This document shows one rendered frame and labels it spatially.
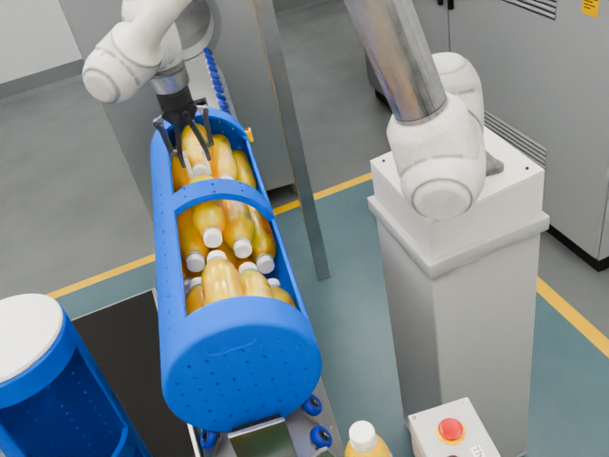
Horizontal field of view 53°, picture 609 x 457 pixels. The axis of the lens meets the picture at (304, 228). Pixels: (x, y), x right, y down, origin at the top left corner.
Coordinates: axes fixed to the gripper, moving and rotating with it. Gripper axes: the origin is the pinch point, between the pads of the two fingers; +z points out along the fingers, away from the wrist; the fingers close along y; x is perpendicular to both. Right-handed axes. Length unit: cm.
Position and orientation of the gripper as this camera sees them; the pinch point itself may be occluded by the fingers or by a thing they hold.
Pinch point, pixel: (197, 163)
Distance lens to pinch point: 152.8
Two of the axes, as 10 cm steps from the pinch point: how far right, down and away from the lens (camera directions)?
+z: 1.8, 7.8, 6.0
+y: -9.6, 2.8, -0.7
